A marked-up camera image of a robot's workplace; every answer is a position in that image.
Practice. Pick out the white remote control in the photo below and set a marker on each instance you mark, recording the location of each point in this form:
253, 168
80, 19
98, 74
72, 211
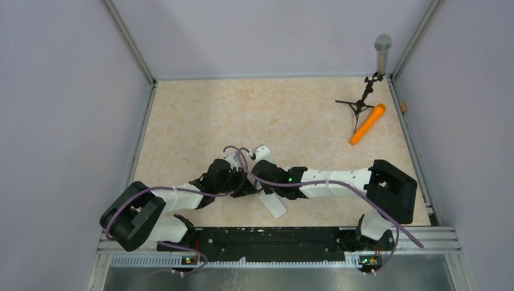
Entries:
272, 202

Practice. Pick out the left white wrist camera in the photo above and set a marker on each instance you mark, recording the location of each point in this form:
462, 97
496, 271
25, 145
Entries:
232, 158

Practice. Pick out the orange toy microphone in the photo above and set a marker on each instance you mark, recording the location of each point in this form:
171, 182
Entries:
376, 113

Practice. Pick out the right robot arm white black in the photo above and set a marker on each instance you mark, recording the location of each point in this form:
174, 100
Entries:
388, 190

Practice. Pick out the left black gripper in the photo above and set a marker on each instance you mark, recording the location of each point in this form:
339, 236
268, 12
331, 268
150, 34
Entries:
245, 187

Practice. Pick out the grey metal cylinder post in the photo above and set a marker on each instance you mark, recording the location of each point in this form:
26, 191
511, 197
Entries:
383, 44

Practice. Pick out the black mini tripod stand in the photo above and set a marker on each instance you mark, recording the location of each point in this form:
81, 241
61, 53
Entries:
360, 106

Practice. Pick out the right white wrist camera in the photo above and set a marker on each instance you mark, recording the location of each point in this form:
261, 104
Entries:
262, 152

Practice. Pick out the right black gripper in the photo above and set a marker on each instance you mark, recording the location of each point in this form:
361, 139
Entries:
267, 190

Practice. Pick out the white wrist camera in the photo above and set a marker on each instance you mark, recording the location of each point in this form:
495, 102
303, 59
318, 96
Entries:
262, 152
232, 158

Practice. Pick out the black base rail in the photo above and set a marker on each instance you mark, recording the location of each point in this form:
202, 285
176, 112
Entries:
282, 244

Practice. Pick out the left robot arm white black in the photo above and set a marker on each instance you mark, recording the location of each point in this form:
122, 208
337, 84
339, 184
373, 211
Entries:
133, 216

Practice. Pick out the small tan block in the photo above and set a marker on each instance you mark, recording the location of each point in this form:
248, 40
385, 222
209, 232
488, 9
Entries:
403, 107

